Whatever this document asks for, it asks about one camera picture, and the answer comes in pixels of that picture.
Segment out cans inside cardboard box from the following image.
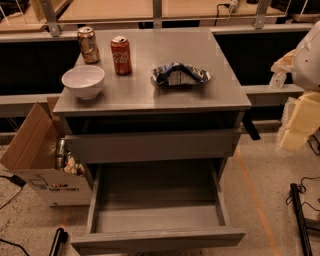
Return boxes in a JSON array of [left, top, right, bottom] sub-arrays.
[[55, 138, 85, 176]]

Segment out black power adapter cable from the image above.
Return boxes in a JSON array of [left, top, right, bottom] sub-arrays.
[[0, 174, 27, 211]]

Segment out gold patterned can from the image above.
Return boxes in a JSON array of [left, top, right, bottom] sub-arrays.
[[77, 26, 100, 64]]

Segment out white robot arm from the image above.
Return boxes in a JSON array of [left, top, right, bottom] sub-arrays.
[[269, 21, 320, 152]]

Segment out open cardboard box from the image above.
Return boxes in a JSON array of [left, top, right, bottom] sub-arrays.
[[0, 103, 91, 206]]

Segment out black stand on floor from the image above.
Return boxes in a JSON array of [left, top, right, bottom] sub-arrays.
[[287, 183, 320, 256]]

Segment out clear sanitizer pump bottle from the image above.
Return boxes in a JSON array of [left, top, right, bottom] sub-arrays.
[[269, 73, 287, 89]]

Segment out red cola can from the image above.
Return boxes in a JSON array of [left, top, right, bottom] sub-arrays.
[[110, 36, 132, 75]]

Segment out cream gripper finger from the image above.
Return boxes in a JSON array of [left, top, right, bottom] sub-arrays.
[[278, 92, 320, 152], [271, 50, 296, 74]]

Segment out grey drawer cabinet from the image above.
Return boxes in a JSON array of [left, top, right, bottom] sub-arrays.
[[54, 28, 251, 172]]

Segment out open grey drawer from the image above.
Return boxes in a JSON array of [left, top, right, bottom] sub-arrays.
[[71, 159, 245, 256]]

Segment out closed grey upper drawer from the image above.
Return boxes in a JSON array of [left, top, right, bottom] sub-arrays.
[[65, 129, 240, 164]]

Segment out black handle bottom left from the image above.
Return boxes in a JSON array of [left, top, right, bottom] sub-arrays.
[[49, 228, 68, 256]]

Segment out white ceramic bowl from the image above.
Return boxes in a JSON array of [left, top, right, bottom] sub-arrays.
[[62, 65, 105, 99]]

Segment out blue chip bag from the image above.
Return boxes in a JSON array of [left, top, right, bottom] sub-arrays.
[[152, 62, 211, 87]]

